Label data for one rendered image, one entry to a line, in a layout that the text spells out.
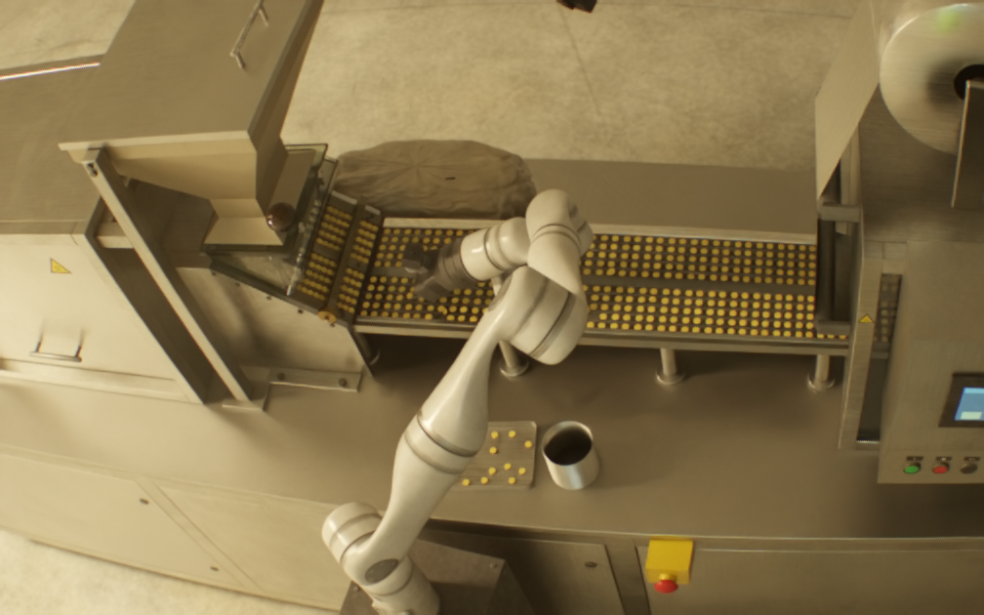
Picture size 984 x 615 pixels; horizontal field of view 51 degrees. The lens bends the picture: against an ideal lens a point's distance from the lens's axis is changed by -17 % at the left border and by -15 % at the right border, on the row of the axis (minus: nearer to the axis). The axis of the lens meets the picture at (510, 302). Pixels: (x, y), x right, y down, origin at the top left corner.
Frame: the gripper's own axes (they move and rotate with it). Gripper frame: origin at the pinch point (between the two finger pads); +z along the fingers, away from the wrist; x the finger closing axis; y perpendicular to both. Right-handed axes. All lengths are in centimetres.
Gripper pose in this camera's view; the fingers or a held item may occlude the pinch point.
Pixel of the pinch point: (411, 296)
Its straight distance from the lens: 199.7
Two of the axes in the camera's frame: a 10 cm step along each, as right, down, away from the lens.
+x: -1.7, 8.3, -5.3
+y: -6.7, -4.9, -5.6
